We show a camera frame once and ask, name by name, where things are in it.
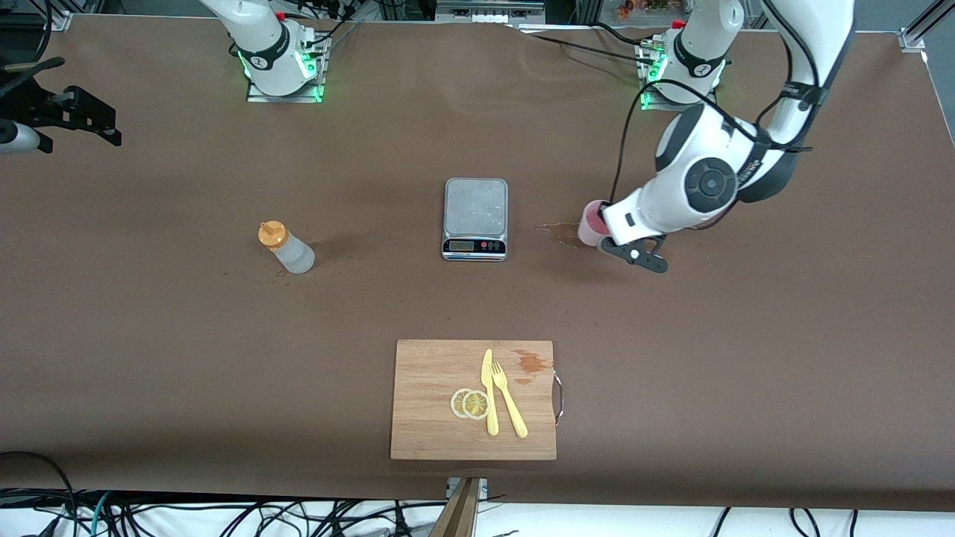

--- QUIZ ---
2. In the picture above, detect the clear sauce bottle orange cap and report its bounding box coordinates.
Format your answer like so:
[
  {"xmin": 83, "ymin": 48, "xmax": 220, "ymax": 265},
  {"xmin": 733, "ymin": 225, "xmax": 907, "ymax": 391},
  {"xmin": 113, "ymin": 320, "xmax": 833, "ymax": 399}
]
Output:
[{"xmin": 258, "ymin": 221, "xmax": 316, "ymax": 274}]

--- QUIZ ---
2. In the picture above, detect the pink plastic cup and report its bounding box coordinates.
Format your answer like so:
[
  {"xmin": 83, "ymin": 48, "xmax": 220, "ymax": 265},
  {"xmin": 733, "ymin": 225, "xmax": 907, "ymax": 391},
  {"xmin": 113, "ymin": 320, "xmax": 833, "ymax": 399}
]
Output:
[{"xmin": 577, "ymin": 199, "xmax": 611, "ymax": 248}]

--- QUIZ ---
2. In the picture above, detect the brown table cover sheet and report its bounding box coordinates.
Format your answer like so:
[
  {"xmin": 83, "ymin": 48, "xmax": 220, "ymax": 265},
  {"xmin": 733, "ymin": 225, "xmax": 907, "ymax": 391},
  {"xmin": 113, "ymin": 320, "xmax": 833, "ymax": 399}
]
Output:
[{"xmin": 0, "ymin": 13, "xmax": 955, "ymax": 514}]

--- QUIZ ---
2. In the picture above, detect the silver digital kitchen scale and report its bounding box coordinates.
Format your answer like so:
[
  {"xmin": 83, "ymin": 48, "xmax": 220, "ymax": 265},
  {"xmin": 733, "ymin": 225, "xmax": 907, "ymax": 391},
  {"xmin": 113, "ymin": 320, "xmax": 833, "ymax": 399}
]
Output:
[{"xmin": 442, "ymin": 178, "xmax": 509, "ymax": 262}]

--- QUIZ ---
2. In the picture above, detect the grey power strip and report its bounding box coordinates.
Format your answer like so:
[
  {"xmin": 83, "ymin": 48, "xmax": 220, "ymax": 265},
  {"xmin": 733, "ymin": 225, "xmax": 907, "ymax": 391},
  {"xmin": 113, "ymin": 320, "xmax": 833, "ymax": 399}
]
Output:
[{"xmin": 435, "ymin": 0, "xmax": 547, "ymax": 25}]

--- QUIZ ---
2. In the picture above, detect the wooden cutting board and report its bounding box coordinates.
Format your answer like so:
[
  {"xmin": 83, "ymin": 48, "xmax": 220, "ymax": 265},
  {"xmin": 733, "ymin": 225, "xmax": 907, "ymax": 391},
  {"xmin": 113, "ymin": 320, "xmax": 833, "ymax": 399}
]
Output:
[{"xmin": 390, "ymin": 339, "xmax": 558, "ymax": 461}]

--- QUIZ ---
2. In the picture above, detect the yellow plastic knife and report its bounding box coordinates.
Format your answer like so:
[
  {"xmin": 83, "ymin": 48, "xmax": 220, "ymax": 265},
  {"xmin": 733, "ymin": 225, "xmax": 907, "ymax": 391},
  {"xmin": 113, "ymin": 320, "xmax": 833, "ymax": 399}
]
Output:
[{"xmin": 480, "ymin": 348, "xmax": 499, "ymax": 436}]

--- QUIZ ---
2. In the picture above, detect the yellow plastic fork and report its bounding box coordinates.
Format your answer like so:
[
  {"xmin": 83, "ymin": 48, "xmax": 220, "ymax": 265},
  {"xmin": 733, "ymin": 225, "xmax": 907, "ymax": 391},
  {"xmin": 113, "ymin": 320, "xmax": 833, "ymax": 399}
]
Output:
[{"xmin": 491, "ymin": 361, "xmax": 529, "ymax": 439}]

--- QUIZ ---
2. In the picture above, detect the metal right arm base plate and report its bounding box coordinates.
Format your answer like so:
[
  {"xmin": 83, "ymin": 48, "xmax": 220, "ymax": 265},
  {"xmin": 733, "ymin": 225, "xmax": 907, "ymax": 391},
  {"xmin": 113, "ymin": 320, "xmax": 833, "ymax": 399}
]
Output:
[{"xmin": 246, "ymin": 34, "xmax": 326, "ymax": 104}]

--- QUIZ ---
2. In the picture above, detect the black cable green connector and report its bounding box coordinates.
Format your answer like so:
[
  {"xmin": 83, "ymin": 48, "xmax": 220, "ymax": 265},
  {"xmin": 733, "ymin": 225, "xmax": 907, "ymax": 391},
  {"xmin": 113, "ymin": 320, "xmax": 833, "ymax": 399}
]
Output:
[{"xmin": 297, "ymin": 0, "xmax": 356, "ymax": 54}]

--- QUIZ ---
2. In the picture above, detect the black base power cable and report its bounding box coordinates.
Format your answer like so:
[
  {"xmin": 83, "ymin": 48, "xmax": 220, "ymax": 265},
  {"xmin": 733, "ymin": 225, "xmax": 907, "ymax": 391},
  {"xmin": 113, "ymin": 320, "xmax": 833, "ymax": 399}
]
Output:
[{"xmin": 515, "ymin": 21, "xmax": 657, "ymax": 68}]

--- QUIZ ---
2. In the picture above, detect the wooden post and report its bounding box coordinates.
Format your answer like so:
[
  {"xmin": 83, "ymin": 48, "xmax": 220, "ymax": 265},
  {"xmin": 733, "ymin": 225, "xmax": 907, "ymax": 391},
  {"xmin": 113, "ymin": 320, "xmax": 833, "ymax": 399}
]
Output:
[{"xmin": 429, "ymin": 477, "xmax": 482, "ymax": 537}]

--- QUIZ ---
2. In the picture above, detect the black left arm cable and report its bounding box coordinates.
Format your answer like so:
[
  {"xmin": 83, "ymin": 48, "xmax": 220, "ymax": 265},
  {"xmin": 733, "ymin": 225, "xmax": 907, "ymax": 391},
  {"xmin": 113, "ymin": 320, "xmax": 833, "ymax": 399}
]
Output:
[{"xmin": 610, "ymin": 30, "xmax": 818, "ymax": 210}]

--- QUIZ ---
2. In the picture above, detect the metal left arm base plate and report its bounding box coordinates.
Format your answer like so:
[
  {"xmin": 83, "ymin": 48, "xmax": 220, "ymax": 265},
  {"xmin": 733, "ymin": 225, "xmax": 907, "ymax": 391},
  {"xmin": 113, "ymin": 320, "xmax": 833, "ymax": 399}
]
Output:
[{"xmin": 638, "ymin": 37, "xmax": 718, "ymax": 113}]

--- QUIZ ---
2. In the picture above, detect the aluminium frame profile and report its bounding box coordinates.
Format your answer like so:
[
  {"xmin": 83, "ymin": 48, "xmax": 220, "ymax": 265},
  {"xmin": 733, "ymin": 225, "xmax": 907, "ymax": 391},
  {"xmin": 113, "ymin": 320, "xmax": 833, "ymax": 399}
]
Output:
[{"xmin": 899, "ymin": 0, "xmax": 955, "ymax": 53}]

